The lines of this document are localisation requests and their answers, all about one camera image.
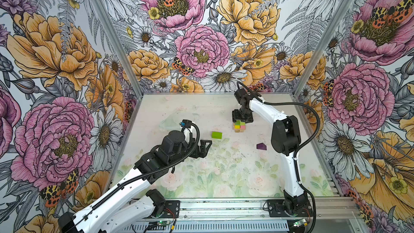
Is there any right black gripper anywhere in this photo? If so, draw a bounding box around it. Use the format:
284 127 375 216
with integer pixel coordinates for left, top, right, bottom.
232 106 253 124

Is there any large green block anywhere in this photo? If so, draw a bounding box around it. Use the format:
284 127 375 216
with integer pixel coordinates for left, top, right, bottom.
211 131 223 139

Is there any purple house-shaped block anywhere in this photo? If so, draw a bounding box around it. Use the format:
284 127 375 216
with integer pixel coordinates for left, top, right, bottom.
256 142 267 151

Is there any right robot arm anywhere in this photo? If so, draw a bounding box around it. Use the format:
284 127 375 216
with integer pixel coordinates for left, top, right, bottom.
232 88 314 217

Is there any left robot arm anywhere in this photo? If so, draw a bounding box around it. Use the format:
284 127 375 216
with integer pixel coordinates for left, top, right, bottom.
58 128 212 233

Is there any green circuit board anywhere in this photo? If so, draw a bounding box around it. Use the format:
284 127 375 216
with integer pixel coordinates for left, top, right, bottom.
147 220 176 229

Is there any small right circuit board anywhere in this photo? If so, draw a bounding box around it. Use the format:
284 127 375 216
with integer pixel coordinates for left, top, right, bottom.
292 219 308 227

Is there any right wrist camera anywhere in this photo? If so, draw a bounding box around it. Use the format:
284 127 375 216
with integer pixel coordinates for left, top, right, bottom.
234 88 250 105

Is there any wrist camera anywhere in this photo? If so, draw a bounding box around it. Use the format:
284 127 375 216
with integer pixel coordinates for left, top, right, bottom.
180 119 197 131
234 88 250 105

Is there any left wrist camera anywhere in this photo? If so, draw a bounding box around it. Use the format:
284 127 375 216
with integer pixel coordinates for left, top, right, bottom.
180 119 197 131

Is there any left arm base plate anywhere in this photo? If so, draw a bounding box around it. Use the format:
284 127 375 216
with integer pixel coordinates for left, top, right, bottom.
151 200 181 219

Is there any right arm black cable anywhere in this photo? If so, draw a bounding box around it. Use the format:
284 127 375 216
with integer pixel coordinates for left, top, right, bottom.
235 81 321 233

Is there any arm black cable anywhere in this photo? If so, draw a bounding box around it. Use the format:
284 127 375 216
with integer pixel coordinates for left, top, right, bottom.
235 81 321 233
61 121 201 230

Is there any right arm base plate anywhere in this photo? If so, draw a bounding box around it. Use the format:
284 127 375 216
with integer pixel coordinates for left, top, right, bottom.
263 199 313 217

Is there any left aluminium corner post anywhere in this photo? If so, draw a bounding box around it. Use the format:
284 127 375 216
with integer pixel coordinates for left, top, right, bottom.
90 0 143 100

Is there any aluminium corner post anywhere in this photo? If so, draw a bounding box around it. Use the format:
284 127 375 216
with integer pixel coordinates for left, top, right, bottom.
293 0 355 97
90 0 143 100

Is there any aluminium front rail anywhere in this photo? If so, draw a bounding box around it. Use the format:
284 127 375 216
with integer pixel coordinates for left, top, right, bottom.
85 196 361 221

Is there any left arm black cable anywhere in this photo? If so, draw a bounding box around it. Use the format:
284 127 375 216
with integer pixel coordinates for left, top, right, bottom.
61 121 201 230

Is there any right aluminium corner post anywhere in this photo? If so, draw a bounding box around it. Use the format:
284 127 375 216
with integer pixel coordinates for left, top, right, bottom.
293 0 355 97

